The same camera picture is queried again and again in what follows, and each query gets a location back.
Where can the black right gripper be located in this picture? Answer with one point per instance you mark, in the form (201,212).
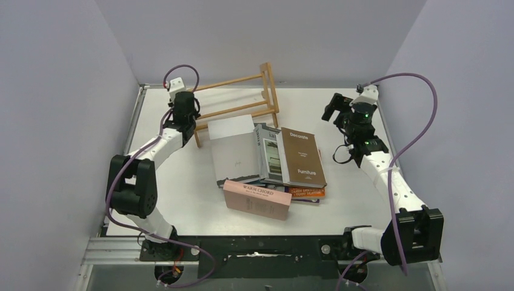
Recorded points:
(335,108)

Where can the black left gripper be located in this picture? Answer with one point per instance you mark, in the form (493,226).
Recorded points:
(196,114)

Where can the brown Decorate Furniture book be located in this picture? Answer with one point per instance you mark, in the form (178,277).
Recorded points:
(300,160)

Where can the grey magazine-style book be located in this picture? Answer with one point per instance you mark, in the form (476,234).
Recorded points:
(268,154)

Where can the pink Warm Chord book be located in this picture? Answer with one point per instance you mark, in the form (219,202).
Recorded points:
(257,200)

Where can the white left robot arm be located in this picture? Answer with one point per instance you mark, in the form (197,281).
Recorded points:
(132,187)

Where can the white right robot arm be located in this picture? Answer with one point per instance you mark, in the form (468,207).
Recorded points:
(415,231)

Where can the large grey white book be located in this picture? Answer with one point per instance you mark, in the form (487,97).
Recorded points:
(234,150)

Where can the wooden book rack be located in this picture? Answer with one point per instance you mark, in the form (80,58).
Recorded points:
(253,95)

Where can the orange Treehouse book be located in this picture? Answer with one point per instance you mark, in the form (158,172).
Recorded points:
(307,192)

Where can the purple book under orange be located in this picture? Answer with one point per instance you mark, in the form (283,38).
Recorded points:
(305,199)

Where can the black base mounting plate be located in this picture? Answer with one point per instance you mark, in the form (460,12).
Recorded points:
(251,257)

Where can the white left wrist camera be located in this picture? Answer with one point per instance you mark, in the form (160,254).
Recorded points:
(174,86)

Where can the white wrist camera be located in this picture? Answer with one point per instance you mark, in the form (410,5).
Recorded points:
(366,94)
(174,86)

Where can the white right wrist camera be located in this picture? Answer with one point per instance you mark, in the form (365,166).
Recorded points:
(366,94)

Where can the aluminium frame rail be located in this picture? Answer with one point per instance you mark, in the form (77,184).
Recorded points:
(112,250)

